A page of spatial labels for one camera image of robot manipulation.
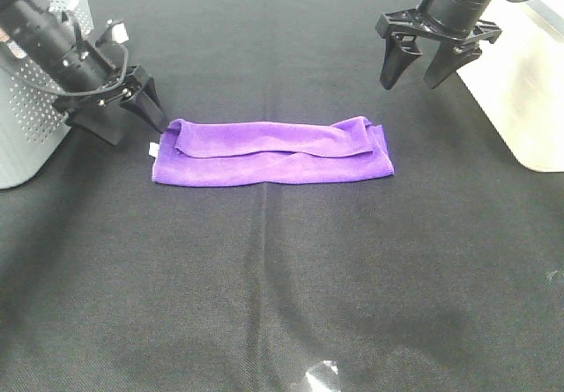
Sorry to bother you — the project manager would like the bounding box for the purple microfiber towel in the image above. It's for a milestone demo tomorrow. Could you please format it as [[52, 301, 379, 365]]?
[[152, 116, 395, 188]]

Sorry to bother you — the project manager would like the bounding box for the clear tape piece right edge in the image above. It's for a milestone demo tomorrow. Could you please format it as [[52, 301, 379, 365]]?
[[546, 270, 564, 285]]

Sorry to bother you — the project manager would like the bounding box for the grey perforated laundry basket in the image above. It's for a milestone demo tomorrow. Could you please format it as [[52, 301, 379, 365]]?
[[1, 0, 93, 189]]

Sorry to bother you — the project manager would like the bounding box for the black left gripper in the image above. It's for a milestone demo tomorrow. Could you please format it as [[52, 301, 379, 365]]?
[[53, 65, 167, 145]]

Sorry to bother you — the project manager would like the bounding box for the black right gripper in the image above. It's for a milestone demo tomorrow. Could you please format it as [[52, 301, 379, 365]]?
[[375, 9, 501, 90]]

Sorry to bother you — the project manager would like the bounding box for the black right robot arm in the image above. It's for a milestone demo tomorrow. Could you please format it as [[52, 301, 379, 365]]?
[[375, 0, 501, 90]]

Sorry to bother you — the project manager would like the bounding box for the white storage box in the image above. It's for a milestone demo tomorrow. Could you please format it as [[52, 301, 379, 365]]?
[[458, 0, 563, 173]]

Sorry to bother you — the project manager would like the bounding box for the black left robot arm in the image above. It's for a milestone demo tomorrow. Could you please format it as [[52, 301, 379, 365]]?
[[1, 0, 168, 144]]

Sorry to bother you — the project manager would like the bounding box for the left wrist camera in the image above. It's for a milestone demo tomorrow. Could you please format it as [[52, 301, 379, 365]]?
[[102, 19, 130, 44]]

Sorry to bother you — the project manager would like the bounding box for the clear tape strip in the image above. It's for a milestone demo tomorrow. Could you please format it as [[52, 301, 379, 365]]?
[[304, 360, 341, 392]]

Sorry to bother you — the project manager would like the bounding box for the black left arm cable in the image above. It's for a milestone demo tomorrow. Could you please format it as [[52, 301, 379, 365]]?
[[0, 8, 130, 99]]

